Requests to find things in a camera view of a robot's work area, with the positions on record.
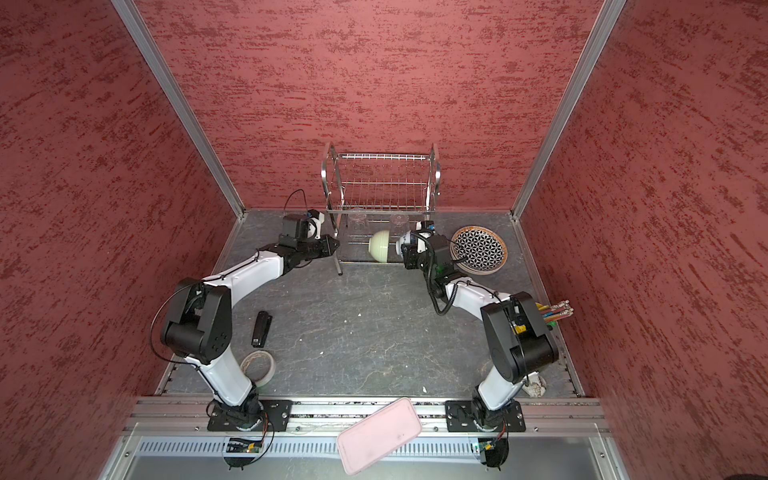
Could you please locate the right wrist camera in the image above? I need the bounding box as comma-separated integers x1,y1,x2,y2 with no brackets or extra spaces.
414,220,435,237

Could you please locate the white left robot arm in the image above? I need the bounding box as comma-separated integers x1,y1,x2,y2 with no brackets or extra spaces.
160,234,340,408

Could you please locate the black stapler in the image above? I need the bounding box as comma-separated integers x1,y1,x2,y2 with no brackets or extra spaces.
251,310,273,349

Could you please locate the pink tray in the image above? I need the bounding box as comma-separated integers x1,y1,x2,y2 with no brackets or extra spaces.
336,398,422,476

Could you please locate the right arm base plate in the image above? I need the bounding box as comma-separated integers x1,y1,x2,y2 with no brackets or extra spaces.
444,399,526,434

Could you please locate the aluminium front rail frame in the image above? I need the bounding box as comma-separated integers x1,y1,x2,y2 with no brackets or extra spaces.
101,395,628,479

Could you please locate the white patterned plate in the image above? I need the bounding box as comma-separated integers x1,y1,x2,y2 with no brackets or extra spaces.
450,225,509,276

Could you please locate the blue white porcelain bowl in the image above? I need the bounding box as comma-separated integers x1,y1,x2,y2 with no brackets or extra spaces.
396,231,418,251

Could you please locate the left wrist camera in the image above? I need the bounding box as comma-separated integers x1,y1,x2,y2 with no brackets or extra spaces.
301,209,325,240

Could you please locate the aluminium corner post left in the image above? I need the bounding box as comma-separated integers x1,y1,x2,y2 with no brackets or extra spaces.
111,0,246,220

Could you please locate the masking tape roll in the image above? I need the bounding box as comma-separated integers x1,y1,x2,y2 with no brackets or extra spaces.
240,350,276,388

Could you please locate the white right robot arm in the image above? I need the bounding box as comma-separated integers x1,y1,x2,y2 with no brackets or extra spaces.
396,229,559,413

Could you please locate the aluminium corner post right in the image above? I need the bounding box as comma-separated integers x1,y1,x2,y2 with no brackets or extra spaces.
511,0,626,223

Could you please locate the steel two-tier dish rack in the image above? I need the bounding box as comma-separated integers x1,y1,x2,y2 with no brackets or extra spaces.
321,143,441,275

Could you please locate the aluminium corner post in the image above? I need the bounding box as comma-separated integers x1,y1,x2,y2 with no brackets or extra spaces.
111,0,246,220
511,0,626,223

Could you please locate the pale green bowl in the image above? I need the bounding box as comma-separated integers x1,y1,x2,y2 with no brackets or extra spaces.
368,230,390,263

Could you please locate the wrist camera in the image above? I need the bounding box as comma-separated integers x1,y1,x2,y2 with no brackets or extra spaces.
414,220,435,237
301,209,325,240

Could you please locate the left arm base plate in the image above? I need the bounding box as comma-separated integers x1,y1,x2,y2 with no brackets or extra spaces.
206,399,294,433

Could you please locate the coloured pens bundle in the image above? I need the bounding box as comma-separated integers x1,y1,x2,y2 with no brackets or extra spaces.
537,300,574,324

